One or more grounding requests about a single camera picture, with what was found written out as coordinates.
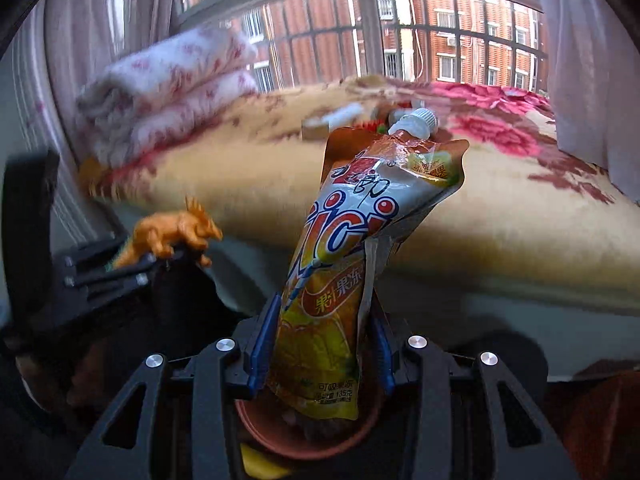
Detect yellow floral bed blanket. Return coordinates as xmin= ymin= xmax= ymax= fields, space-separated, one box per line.
xmin=81 ymin=76 xmax=639 ymax=311

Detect orange toy dinosaur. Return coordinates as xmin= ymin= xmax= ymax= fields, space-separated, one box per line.
xmin=107 ymin=196 xmax=224 ymax=270

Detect barred window frame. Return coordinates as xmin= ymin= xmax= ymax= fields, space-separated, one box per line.
xmin=179 ymin=0 xmax=549 ymax=94

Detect sheer curtain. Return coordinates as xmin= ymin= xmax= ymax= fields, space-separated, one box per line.
xmin=1 ymin=0 xmax=178 ymax=248
xmin=540 ymin=0 xmax=639 ymax=202

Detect white paper tube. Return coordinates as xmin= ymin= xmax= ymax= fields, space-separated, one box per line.
xmin=321 ymin=102 xmax=363 ymax=131

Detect left sheer curtain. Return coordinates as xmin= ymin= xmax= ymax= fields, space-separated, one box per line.
xmin=1 ymin=0 xmax=178 ymax=248

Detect orange trash bin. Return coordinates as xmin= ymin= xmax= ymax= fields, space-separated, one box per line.
xmin=235 ymin=390 xmax=384 ymax=460

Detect folded white floral quilt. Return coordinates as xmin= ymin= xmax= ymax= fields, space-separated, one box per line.
xmin=76 ymin=25 xmax=257 ymax=168

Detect right sheer curtain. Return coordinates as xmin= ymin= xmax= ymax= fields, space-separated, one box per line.
xmin=540 ymin=0 xmax=639 ymax=202

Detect yellow object under bin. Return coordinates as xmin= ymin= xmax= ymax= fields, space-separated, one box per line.
xmin=240 ymin=443 xmax=293 ymax=480

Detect red green toy car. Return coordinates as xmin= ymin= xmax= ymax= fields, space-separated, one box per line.
xmin=355 ymin=119 xmax=388 ymax=134

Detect orange jelly drink pouch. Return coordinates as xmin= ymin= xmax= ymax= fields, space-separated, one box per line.
xmin=268 ymin=108 xmax=469 ymax=420

